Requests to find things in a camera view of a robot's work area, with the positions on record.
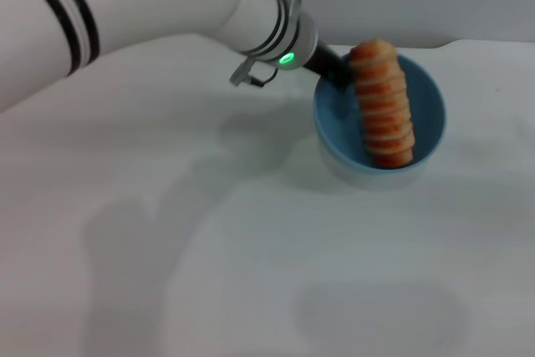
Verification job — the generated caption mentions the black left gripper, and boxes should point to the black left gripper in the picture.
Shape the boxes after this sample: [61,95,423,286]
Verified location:
[303,42,356,91]

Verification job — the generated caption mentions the ridged orange bread loaf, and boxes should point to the ridged orange bread loaf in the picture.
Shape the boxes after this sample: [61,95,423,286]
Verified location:
[349,38,417,170]

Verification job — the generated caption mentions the blue bowl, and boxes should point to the blue bowl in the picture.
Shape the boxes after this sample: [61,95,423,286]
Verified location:
[313,54,447,191]

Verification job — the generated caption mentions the silver connector with black cable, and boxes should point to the silver connector with black cable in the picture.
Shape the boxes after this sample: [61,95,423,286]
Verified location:
[228,59,279,89]

